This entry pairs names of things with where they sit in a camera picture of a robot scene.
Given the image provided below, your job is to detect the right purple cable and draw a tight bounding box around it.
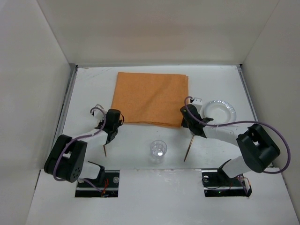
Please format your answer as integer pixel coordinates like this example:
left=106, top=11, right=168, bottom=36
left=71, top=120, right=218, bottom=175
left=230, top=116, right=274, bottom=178
left=184, top=96, right=292, bottom=195

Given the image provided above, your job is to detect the white round plate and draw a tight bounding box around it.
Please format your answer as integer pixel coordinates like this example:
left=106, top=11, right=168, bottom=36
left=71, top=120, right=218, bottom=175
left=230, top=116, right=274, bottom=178
left=203, top=100, right=237, bottom=124

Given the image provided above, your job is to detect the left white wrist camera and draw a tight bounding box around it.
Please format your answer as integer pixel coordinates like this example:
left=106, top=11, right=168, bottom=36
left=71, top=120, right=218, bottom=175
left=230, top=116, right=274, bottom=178
left=90, top=104, right=106, bottom=121

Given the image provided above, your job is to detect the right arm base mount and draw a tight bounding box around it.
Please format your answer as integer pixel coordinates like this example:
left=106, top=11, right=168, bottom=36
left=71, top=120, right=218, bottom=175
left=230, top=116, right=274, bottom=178
left=201, top=160, right=252, bottom=197

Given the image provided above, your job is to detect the copper spoon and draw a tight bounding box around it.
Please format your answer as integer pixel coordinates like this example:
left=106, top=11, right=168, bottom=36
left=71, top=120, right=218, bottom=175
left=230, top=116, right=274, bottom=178
left=184, top=135, right=195, bottom=162

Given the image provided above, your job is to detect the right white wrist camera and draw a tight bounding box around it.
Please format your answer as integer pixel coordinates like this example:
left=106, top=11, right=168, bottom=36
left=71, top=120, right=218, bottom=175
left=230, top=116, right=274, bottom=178
left=190, top=97, right=203, bottom=113

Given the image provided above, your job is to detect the orange cloth placemat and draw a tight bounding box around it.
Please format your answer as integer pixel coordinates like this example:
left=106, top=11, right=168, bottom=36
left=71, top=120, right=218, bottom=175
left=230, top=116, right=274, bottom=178
left=111, top=72, right=189, bottom=128

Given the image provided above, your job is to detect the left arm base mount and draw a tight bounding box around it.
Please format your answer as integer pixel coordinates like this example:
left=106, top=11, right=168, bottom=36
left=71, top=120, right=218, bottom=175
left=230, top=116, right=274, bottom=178
left=75, top=162, right=120, bottom=198

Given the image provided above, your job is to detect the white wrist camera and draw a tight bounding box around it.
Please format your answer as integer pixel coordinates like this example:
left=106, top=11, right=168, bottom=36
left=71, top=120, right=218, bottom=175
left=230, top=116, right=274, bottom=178
left=190, top=97, right=203, bottom=113
left=90, top=104, right=106, bottom=121

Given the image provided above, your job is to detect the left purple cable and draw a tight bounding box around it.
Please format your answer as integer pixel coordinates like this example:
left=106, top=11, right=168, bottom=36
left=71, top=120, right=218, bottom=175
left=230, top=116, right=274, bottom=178
left=53, top=106, right=111, bottom=195

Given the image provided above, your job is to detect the clear drinking glass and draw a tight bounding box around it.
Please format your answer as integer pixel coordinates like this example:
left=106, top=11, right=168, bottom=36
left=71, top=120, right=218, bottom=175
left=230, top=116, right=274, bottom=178
left=150, top=140, right=167, bottom=164

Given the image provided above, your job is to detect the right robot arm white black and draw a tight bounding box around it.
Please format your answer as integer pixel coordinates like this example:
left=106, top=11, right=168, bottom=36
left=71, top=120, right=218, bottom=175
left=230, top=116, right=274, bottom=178
left=180, top=104, right=280, bottom=186

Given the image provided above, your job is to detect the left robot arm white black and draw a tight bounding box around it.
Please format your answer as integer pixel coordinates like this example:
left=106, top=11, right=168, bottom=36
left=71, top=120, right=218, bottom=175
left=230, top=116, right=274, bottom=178
left=44, top=105, right=125, bottom=184

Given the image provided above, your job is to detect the purple cable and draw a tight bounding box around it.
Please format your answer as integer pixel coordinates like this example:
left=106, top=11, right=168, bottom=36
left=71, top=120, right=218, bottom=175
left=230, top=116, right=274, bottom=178
left=53, top=106, right=111, bottom=195
left=184, top=96, right=292, bottom=195

